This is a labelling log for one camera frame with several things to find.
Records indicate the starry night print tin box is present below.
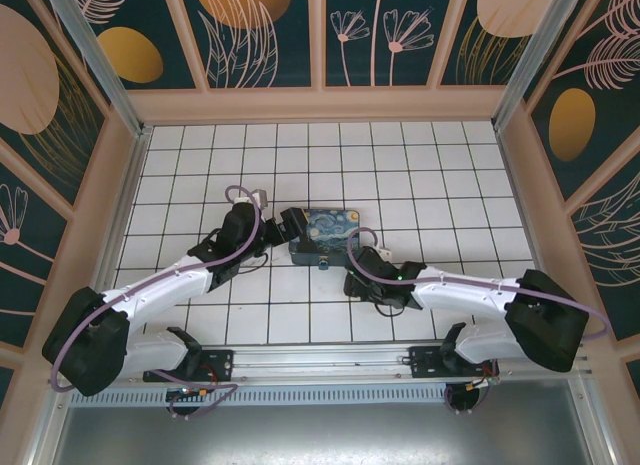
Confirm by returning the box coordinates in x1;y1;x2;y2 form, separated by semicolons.
288;207;362;269

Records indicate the slotted grey cable duct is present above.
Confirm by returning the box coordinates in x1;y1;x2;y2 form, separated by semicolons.
67;384;584;407

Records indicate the gripper thin black cable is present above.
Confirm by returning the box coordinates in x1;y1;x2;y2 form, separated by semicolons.
238;252;271;275
374;299;404;319

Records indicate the aluminium side rail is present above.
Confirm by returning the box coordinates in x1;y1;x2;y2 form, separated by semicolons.
82;127;154;306
494;127;571;339

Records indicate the right gripper thin black cable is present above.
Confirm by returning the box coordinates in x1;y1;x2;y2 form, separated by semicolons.
374;299;404;319

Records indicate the aluminium mounting rail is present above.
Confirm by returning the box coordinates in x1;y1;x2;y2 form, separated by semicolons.
47;338;596;386

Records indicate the grey metal sheet shelf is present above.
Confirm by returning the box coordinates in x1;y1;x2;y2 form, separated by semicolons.
47;403;609;465

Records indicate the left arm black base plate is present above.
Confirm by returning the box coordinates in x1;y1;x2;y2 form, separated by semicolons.
143;349;236;384

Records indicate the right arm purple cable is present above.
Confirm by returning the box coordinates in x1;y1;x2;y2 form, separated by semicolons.
346;228;610;417

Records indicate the aluminium corner post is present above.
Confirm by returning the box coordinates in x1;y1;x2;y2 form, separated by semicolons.
39;0;154;142
491;0;609;132

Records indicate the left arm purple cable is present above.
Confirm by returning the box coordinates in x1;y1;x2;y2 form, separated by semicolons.
53;184;266;421

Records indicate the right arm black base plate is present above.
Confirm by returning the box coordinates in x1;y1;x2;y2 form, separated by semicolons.
408;345;501;380

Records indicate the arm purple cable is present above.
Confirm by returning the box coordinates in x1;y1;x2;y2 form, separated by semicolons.
53;184;266;421
346;228;610;417

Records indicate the left gripper thin black cable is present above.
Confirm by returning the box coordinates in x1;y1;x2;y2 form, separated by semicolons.
238;252;271;275

